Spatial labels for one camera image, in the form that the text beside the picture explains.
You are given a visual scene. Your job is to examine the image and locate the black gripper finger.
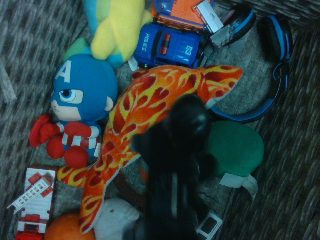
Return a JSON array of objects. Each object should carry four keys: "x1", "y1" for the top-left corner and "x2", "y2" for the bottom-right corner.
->
[{"x1": 121, "y1": 221, "x2": 151, "y2": 240}]

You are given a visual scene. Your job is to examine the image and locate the black Sony gamepad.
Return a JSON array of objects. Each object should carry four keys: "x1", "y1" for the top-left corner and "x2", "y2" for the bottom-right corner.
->
[{"x1": 131, "y1": 94, "x2": 219, "y2": 240}]

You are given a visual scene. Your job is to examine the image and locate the grey wicker basket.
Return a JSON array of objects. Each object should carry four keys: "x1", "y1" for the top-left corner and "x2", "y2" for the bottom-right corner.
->
[{"x1": 0, "y1": 0, "x2": 320, "y2": 240}]

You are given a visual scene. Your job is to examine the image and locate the white plush toy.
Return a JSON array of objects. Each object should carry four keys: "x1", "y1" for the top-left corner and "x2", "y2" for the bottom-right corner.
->
[{"x1": 93, "y1": 198, "x2": 141, "y2": 240}]

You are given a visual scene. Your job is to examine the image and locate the grey plush with brown belt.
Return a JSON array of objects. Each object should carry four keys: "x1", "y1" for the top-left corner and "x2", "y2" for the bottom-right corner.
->
[{"x1": 112, "y1": 164, "x2": 151, "y2": 214}]

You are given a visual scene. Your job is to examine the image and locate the orange ball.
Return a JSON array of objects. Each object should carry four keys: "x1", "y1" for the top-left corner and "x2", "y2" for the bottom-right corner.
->
[{"x1": 44, "y1": 213, "x2": 97, "y2": 240}]

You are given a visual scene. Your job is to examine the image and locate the red white toy fire truck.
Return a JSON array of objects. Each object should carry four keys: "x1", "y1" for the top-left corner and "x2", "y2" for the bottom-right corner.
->
[{"x1": 6, "y1": 167, "x2": 57, "y2": 240}]

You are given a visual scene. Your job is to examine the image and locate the green plush toy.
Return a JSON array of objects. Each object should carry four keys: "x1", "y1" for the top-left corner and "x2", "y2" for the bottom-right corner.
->
[{"x1": 204, "y1": 120, "x2": 265, "y2": 199}]

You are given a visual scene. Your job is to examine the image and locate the orange flame dolphin plush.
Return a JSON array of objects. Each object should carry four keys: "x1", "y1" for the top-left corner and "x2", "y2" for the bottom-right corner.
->
[{"x1": 56, "y1": 64, "x2": 244, "y2": 235}]

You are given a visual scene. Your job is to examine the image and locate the Captain America plush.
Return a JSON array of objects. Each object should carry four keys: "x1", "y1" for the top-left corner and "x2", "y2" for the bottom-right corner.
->
[{"x1": 29, "y1": 53, "x2": 119, "y2": 169}]

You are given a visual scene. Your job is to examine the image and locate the blue police toy car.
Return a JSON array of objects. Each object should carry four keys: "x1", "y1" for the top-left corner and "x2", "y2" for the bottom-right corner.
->
[{"x1": 133, "y1": 22, "x2": 207, "y2": 70}]

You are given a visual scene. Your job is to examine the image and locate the yellow and blue plush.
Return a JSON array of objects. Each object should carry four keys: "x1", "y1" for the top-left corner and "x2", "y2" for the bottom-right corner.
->
[{"x1": 63, "y1": 0, "x2": 154, "y2": 70}]

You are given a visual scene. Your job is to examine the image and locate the orange toy truck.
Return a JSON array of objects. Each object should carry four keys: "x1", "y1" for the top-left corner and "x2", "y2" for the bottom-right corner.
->
[{"x1": 149, "y1": 0, "x2": 237, "y2": 49}]

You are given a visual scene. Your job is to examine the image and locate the black and blue headphones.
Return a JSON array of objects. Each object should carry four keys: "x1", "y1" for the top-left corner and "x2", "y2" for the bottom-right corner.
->
[{"x1": 199, "y1": 1, "x2": 294, "y2": 125}]

